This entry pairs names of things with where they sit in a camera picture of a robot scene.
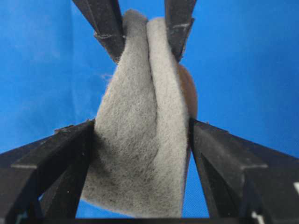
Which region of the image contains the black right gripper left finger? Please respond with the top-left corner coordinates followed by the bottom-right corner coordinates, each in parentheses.
top-left (0, 120), bottom-right (94, 224)

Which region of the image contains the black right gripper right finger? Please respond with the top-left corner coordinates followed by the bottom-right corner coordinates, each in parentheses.
top-left (190, 119), bottom-right (299, 224)

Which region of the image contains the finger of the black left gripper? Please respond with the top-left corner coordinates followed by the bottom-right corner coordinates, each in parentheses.
top-left (164, 0), bottom-right (195, 62)
top-left (73, 0), bottom-right (125, 63)

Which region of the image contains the grey sponge pad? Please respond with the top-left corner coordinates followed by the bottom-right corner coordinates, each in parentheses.
top-left (82, 10), bottom-right (197, 217)

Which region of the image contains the blue table cloth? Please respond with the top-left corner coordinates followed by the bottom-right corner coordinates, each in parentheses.
top-left (0, 0), bottom-right (299, 219)

